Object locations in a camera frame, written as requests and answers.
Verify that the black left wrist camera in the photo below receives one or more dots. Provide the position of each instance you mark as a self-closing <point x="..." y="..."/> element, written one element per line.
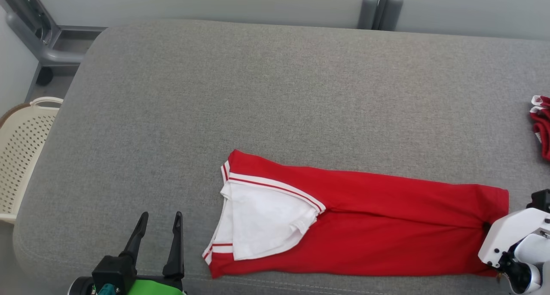
<point x="111" y="271"/>

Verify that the grey corner partition frame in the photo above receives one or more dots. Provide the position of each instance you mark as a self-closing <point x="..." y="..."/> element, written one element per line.
<point x="64" y="58"/>

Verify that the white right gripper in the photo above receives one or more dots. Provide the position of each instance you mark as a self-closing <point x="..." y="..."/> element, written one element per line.
<point x="507" y="235"/>

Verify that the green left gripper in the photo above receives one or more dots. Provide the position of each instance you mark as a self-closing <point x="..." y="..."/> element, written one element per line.
<point x="157" y="288"/>

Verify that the red white jersey shirt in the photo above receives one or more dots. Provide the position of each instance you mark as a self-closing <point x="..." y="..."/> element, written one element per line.
<point x="386" y="226"/>

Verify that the grey double partition post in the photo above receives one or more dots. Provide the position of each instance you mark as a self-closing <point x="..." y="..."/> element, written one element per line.
<point x="368" y="11"/>

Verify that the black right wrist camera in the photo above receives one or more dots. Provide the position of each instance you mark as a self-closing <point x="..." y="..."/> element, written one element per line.
<point x="540" y="200"/>

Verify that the cream perforated laundry basket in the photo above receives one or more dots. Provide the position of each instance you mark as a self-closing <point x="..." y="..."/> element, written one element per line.
<point x="21" y="157"/>

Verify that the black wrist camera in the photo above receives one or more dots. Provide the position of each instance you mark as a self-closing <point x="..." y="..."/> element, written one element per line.
<point x="540" y="200"/>
<point x="111" y="271"/>

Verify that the stack of red shirts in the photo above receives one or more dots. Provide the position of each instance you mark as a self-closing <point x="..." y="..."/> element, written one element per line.
<point x="545" y="132"/>

